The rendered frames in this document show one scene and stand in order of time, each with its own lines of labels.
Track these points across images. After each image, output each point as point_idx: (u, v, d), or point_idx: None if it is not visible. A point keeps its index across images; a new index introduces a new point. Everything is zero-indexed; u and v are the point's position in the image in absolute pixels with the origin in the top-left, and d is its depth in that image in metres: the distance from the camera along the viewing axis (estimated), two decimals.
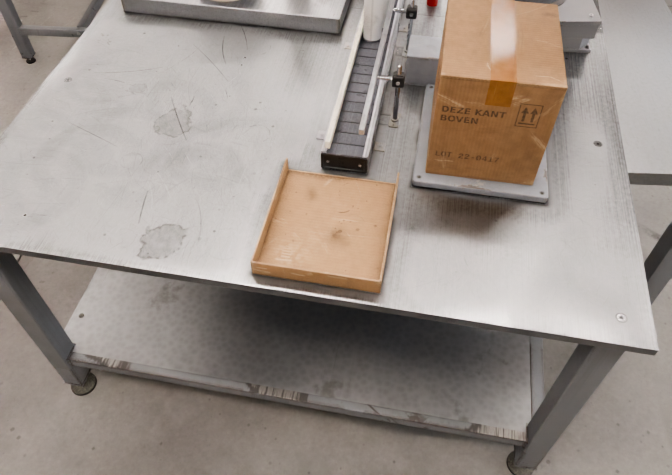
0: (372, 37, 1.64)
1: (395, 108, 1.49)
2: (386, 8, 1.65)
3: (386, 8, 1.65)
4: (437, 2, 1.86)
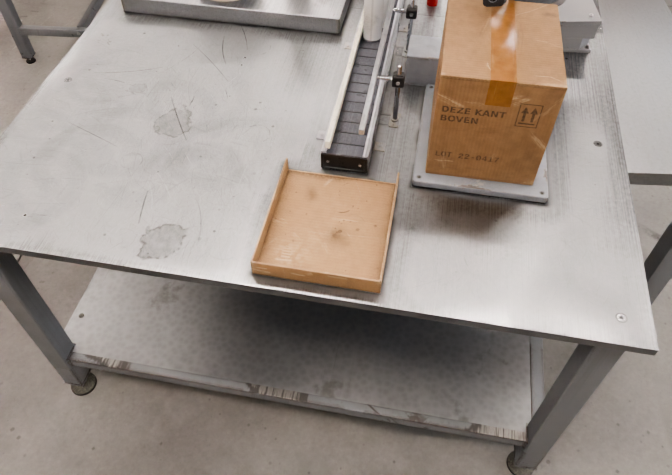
0: (372, 37, 1.64)
1: (395, 108, 1.49)
2: (386, 8, 1.65)
3: (386, 8, 1.65)
4: (437, 2, 1.86)
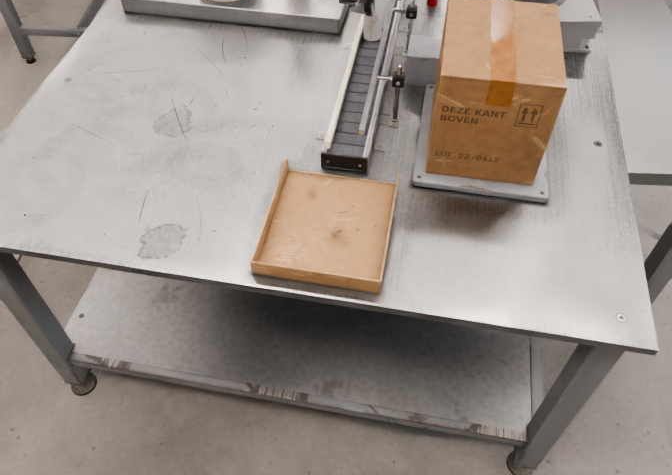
0: (372, 37, 1.64)
1: (395, 108, 1.49)
2: (386, 8, 1.65)
3: (386, 8, 1.65)
4: (437, 2, 1.86)
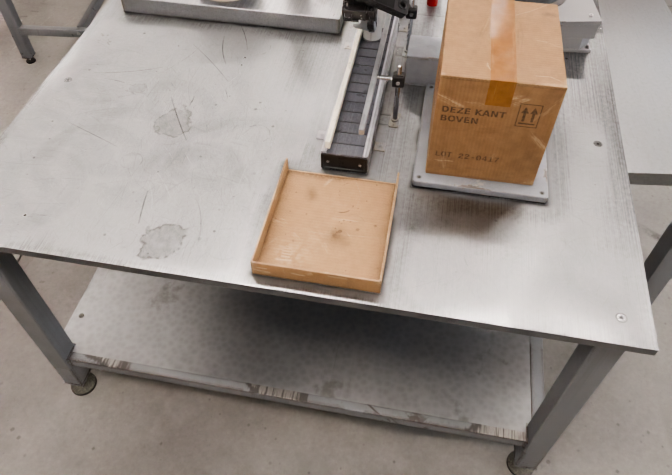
0: (372, 37, 1.64)
1: (395, 108, 1.49)
2: None
3: None
4: (437, 2, 1.86)
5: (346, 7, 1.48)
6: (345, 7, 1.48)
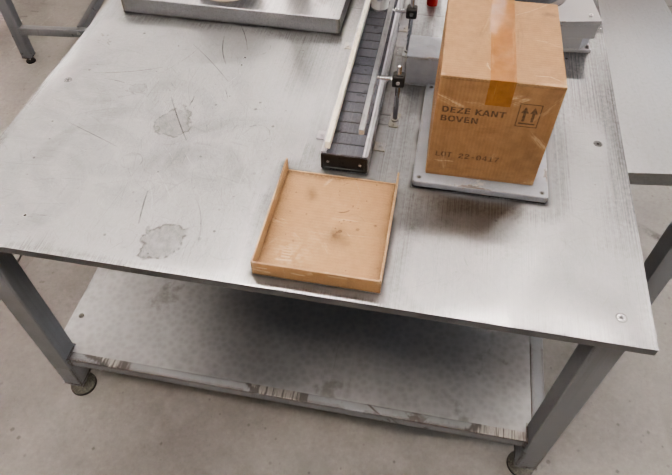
0: (382, 6, 1.74)
1: (395, 108, 1.49)
2: None
3: None
4: (437, 2, 1.86)
5: None
6: None
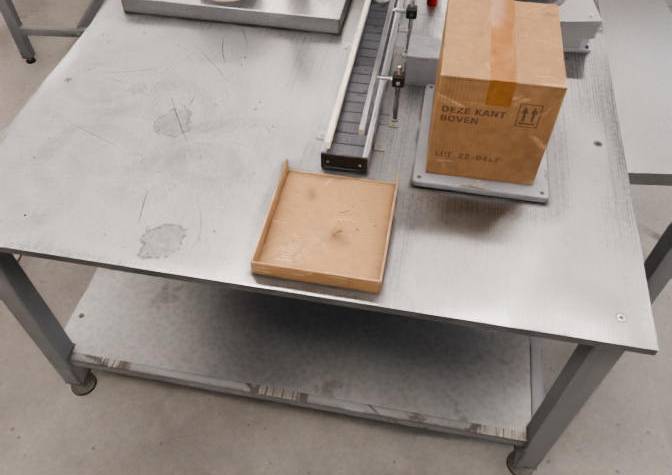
0: None
1: (395, 108, 1.49)
2: None
3: None
4: (437, 2, 1.86)
5: None
6: None
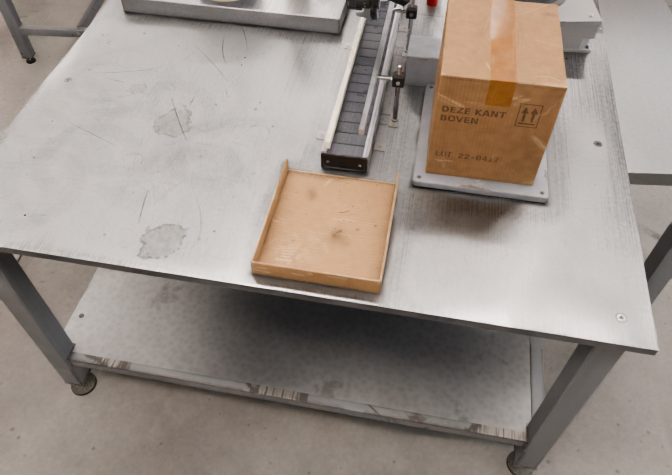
0: None
1: (395, 108, 1.49)
2: None
3: None
4: (437, 2, 1.86)
5: None
6: None
